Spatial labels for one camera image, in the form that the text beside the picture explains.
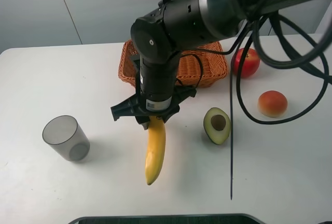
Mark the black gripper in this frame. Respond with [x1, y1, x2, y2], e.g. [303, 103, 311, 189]
[110, 86, 197, 130]

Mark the yellow banana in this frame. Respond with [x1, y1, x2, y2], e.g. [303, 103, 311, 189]
[145, 116, 166, 185]

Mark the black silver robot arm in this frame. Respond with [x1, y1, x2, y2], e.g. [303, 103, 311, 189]
[111, 0, 331, 128]

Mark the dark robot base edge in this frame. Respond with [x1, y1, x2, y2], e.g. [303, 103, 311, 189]
[70, 214, 263, 224]

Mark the brown wicker basket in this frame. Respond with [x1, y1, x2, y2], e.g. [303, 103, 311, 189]
[118, 39, 229, 88]

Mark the halved avocado with pit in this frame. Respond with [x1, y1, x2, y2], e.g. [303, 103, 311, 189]
[203, 107, 231, 145]

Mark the grey translucent plastic cup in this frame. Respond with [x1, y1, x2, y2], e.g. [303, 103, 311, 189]
[42, 115, 90, 162]

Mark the red apple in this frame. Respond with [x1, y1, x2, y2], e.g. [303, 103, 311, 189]
[232, 48, 260, 78]

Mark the orange bread bun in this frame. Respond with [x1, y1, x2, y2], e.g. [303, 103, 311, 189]
[257, 90, 288, 118]

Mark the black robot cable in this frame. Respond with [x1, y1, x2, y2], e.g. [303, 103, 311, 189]
[143, 0, 332, 201]

